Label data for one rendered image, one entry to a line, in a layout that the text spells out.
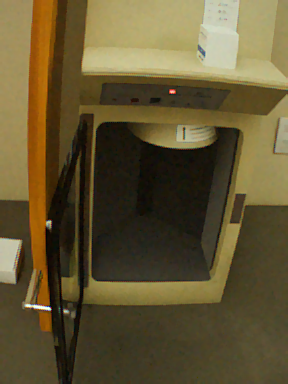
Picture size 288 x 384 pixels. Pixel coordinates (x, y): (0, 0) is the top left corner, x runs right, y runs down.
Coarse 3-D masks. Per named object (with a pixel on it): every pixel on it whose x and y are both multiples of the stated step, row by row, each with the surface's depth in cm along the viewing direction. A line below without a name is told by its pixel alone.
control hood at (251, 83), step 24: (96, 48) 78; (120, 48) 79; (144, 48) 80; (96, 72) 70; (120, 72) 70; (144, 72) 71; (168, 72) 71; (192, 72) 71; (216, 72) 72; (240, 72) 74; (264, 72) 76; (96, 96) 78; (240, 96) 78; (264, 96) 77
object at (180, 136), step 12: (132, 132) 96; (144, 132) 94; (156, 132) 92; (168, 132) 92; (180, 132) 92; (192, 132) 92; (204, 132) 94; (216, 132) 97; (156, 144) 93; (168, 144) 92; (180, 144) 92; (192, 144) 93; (204, 144) 94
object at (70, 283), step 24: (72, 144) 75; (72, 192) 77; (48, 216) 60; (72, 216) 79; (48, 240) 59; (72, 240) 81; (48, 264) 61; (72, 264) 83; (48, 288) 64; (72, 288) 85; (72, 336) 89
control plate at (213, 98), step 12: (108, 84) 74; (120, 84) 74; (132, 84) 74; (144, 84) 74; (108, 96) 78; (120, 96) 78; (132, 96) 78; (144, 96) 79; (156, 96) 79; (168, 96) 78; (180, 96) 78; (192, 96) 78; (204, 96) 78; (216, 96) 78; (204, 108) 83; (216, 108) 83
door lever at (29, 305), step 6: (36, 270) 78; (36, 276) 77; (42, 276) 78; (30, 282) 76; (36, 282) 76; (30, 288) 74; (36, 288) 75; (30, 294) 73; (36, 294) 74; (30, 300) 72; (36, 300) 73; (24, 306) 71; (30, 306) 71; (36, 306) 72; (42, 306) 72; (48, 306) 72; (48, 312) 72
